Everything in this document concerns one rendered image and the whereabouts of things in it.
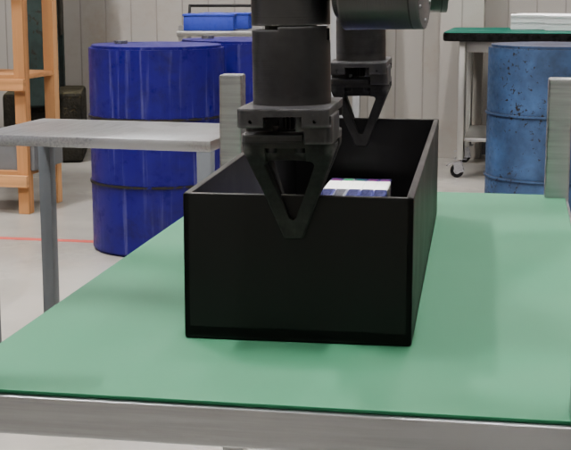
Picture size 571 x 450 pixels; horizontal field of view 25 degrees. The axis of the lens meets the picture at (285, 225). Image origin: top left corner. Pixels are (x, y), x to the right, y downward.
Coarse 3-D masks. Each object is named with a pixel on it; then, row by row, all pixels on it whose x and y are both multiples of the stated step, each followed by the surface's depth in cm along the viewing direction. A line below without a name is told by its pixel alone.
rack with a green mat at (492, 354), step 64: (448, 192) 168; (128, 256) 128; (448, 256) 128; (512, 256) 128; (64, 320) 104; (128, 320) 104; (448, 320) 104; (512, 320) 104; (0, 384) 87; (64, 384) 87; (128, 384) 87; (192, 384) 87; (256, 384) 87; (320, 384) 87; (384, 384) 87; (448, 384) 87; (512, 384) 87; (256, 448) 84; (320, 448) 83; (384, 448) 82; (448, 448) 81; (512, 448) 81
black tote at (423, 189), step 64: (384, 128) 151; (192, 192) 97; (256, 192) 126; (192, 256) 98; (256, 256) 97; (320, 256) 96; (384, 256) 96; (192, 320) 99; (256, 320) 98; (320, 320) 97; (384, 320) 96
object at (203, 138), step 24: (48, 120) 404; (72, 120) 404; (96, 120) 404; (0, 144) 365; (24, 144) 364; (48, 144) 362; (72, 144) 360; (96, 144) 358; (120, 144) 356; (144, 144) 355; (168, 144) 353; (192, 144) 351; (216, 144) 355; (48, 168) 408; (48, 192) 409; (48, 216) 411; (48, 240) 412; (48, 264) 414; (48, 288) 415; (0, 312) 379; (0, 336) 380
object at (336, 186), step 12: (336, 180) 147; (348, 180) 147; (360, 180) 148; (372, 180) 148; (384, 180) 148; (324, 192) 139; (336, 192) 139; (348, 192) 139; (360, 192) 139; (372, 192) 140; (384, 192) 139
